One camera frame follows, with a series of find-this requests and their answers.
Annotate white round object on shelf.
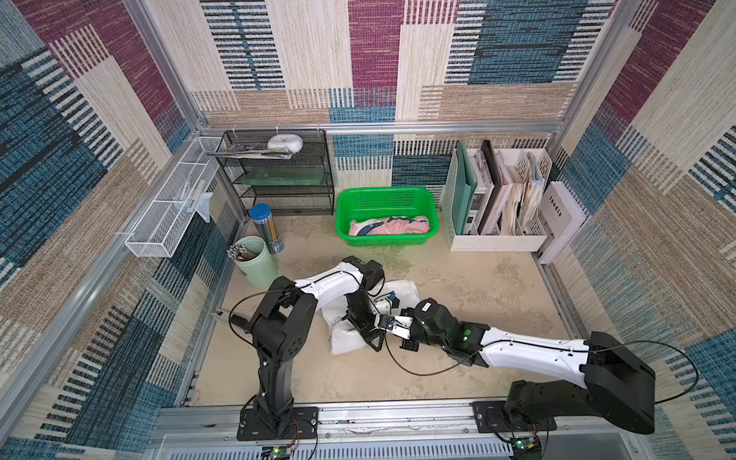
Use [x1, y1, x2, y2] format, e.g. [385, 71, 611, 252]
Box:
[268, 133, 304, 154]

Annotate white plastic file organizer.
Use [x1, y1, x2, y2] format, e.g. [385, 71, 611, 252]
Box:
[446, 140, 552, 253]

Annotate green folder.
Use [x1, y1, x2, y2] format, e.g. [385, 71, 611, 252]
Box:
[440, 141, 477, 237]

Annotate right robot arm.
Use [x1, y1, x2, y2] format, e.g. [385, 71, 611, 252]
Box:
[387, 299, 656, 434]

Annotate black wire shelf rack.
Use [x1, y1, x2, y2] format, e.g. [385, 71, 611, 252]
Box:
[215, 130, 335, 216]

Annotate green plastic basket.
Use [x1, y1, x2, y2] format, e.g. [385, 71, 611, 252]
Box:
[335, 187, 439, 247]

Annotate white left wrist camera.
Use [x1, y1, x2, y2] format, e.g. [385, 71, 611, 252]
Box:
[375, 291, 401, 314]

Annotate white wire wall basket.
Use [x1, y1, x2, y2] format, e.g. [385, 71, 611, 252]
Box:
[126, 136, 220, 258]

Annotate grey Inedia magazine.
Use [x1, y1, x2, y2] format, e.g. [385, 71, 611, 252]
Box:
[539, 181, 587, 265]

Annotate black handheld tool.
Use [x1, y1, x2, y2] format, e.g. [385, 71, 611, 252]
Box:
[213, 310, 248, 333]

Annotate light green cup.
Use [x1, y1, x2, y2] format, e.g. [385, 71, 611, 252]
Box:
[227, 236, 279, 289]

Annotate blue lid cylindrical can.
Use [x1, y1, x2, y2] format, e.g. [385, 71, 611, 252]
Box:
[249, 203, 285, 255]

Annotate white shirt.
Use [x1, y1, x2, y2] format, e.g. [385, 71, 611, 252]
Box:
[319, 280, 420, 356]

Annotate pink shark print shorts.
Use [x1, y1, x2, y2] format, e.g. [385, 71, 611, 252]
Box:
[348, 216, 430, 237]

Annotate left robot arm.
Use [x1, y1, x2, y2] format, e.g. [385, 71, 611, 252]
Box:
[236, 256, 385, 442]

